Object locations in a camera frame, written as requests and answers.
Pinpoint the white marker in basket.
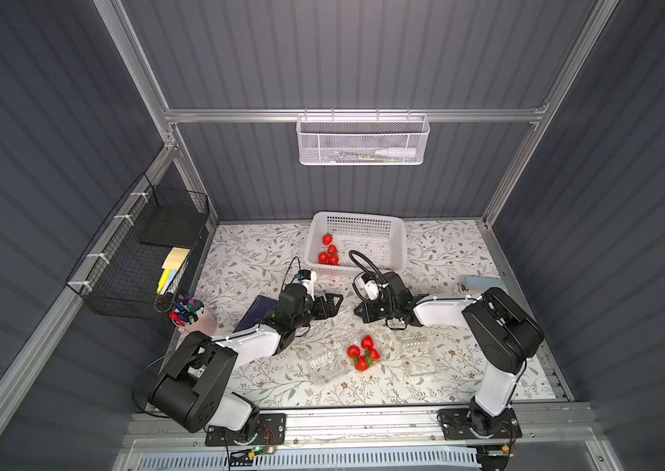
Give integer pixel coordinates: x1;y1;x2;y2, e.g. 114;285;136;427
373;147;419;161

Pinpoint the clear clamshell container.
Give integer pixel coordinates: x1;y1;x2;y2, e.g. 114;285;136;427
342;327;398;373
307;345;347;386
393;327;437;376

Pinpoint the black notebook in basket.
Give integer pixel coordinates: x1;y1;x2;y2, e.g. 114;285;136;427
139;206;205;249

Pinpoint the light blue sponge block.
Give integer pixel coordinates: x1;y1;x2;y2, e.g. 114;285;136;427
459;276;507;296

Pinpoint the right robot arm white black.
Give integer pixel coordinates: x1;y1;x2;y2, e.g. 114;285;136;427
352;272;544;439

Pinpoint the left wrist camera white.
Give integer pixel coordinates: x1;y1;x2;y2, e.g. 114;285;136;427
296;269;318;292

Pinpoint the white wire mesh wall basket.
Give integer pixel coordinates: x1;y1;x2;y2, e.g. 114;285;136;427
295;112;430;166

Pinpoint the pink cup with markers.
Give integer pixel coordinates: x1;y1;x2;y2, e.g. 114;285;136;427
168;294;218;337

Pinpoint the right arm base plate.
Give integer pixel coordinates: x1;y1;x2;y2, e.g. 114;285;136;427
436;406;523;442

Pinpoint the white plastic perforated basket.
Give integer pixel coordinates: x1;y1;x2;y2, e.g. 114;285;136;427
301;211;408;277

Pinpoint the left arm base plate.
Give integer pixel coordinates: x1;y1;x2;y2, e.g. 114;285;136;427
204;412;287;447

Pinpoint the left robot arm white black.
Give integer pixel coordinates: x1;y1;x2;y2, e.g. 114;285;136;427
147;284;343;440

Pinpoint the yellow sticky notes pad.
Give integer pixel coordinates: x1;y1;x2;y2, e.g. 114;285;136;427
157;247;190;294

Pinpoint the dark blue booklet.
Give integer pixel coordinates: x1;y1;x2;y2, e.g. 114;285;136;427
234;294;277;333

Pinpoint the black wire wall basket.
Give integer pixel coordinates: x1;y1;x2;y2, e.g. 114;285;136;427
67;175;210;323

